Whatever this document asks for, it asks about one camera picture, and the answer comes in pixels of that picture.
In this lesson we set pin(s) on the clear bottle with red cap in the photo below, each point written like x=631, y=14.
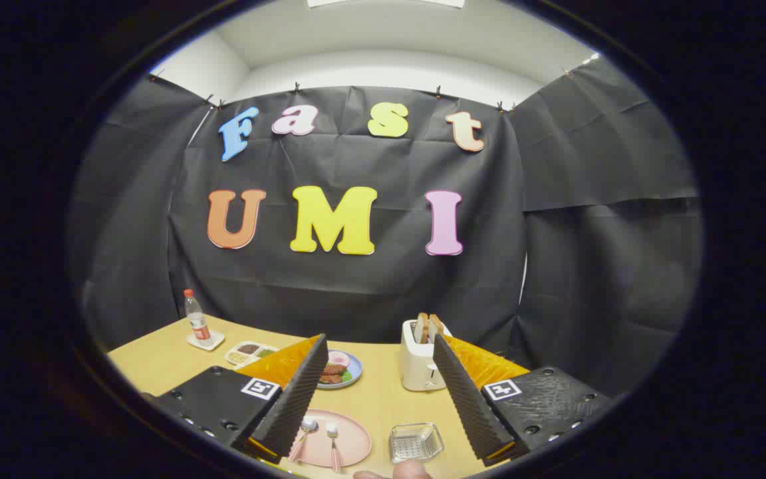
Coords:
x=197, y=322

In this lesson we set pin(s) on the blue plate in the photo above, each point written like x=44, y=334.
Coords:
x=354, y=374

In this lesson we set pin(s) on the ceiling light panel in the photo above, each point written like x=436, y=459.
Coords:
x=383, y=2

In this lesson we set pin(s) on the pink plate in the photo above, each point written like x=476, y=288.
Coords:
x=353, y=440

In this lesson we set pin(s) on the pink ham slice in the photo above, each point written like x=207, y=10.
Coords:
x=338, y=358

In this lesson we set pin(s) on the white divided condiment tray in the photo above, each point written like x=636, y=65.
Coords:
x=249, y=350

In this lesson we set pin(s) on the metal perforated tray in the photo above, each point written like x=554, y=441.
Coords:
x=416, y=442

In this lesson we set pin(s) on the small white square dish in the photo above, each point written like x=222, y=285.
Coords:
x=215, y=340

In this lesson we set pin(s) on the brown meat piece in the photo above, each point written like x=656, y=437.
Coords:
x=331, y=379
x=334, y=368

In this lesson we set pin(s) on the toast slice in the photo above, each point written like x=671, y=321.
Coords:
x=421, y=327
x=435, y=326

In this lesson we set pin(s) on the white toaster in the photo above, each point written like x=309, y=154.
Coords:
x=416, y=366

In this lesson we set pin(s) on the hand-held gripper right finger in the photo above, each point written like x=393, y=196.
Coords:
x=463, y=392

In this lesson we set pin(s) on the green lettuce leaf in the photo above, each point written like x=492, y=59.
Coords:
x=346, y=376

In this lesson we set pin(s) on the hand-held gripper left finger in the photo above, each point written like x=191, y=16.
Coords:
x=303, y=392

